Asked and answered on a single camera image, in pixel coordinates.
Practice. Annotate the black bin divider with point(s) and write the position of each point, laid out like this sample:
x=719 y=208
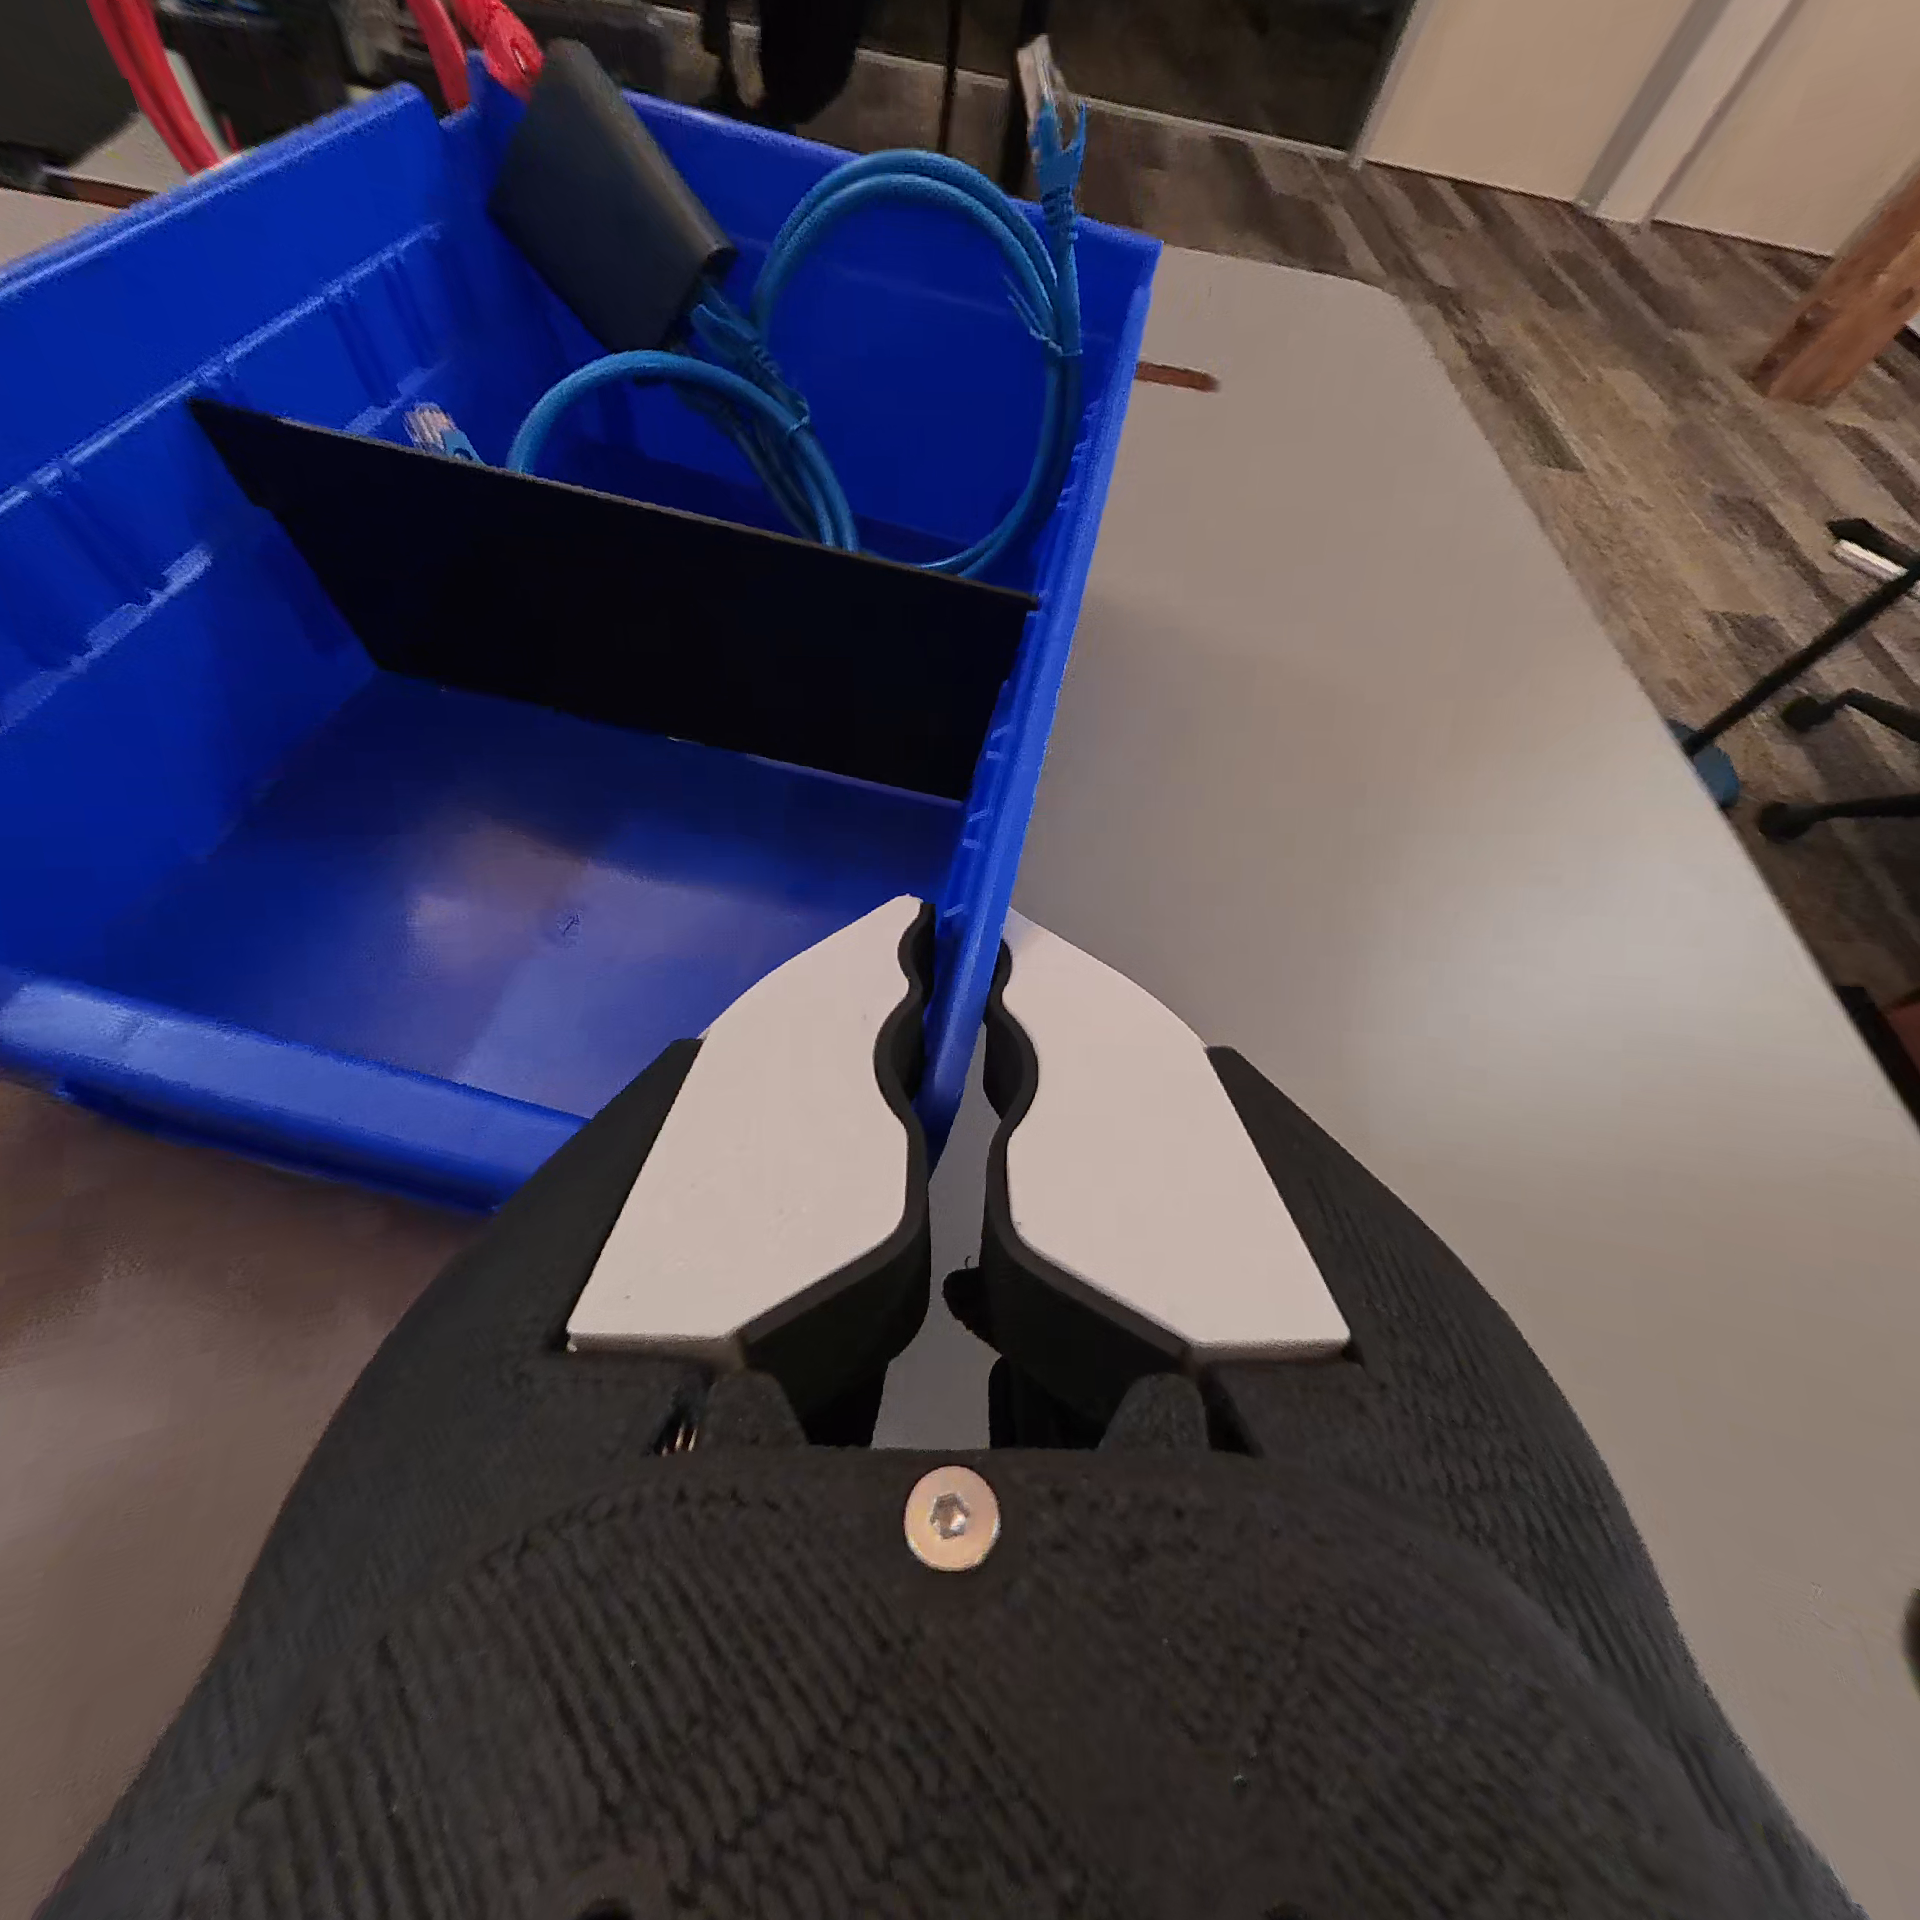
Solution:
x=646 y=630

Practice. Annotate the black ethernet adapter box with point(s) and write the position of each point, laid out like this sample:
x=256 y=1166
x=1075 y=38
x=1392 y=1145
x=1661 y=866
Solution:
x=599 y=195

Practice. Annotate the black office chair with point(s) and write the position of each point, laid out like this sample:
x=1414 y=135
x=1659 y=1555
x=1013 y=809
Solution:
x=1815 y=705

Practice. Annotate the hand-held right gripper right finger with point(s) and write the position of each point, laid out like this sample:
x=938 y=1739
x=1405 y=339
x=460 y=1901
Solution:
x=1171 y=1201

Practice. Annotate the blue plastic bin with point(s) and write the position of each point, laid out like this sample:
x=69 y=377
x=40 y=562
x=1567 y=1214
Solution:
x=452 y=902

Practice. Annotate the wooden post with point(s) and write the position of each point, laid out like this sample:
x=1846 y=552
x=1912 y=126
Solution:
x=1846 y=285

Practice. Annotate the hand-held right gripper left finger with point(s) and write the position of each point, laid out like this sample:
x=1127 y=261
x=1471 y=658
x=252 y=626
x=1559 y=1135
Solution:
x=751 y=1184

